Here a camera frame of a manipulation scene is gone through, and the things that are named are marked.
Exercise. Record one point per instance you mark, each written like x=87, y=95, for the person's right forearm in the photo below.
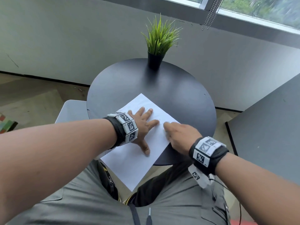
x=257, y=187

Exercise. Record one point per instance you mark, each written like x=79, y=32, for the white chair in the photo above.
x=70, y=112

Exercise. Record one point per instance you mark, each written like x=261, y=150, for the person's left hand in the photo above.
x=140, y=128

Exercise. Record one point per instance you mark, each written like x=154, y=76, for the window with grey frame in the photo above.
x=262, y=11

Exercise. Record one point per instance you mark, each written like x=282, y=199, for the person's right fingers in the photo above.
x=169, y=130

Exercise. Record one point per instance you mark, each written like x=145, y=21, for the person's left little finger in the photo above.
x=130, y=112

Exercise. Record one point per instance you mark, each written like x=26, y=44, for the green grass plant black pot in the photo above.
x=159, y=42

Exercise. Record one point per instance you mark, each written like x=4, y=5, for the white zipper pull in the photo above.
x=149, y=214

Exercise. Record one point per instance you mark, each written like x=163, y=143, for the dark grey rectangular table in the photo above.
x=269, y=128

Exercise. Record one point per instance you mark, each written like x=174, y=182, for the person's left middle finger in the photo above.
x=148, y=114

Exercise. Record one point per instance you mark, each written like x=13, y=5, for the person's left thumb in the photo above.
x=145, y=148

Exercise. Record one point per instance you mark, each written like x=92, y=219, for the black wristband with marker tiles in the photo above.
x=206, y=153
x=126, y=128

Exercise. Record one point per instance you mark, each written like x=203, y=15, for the round black table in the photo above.
x=164, y=91

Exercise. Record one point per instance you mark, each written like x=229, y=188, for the red green colourful object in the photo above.
x=6, y=125

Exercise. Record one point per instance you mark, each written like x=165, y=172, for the grey jacket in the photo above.
x=93, y=203

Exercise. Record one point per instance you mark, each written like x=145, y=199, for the white paper sheet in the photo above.
x=133, y=164

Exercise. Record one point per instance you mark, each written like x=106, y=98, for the person's left forearm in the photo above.
x=54, y=156

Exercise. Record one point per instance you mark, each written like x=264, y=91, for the person's right hand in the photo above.
x=182, y=138

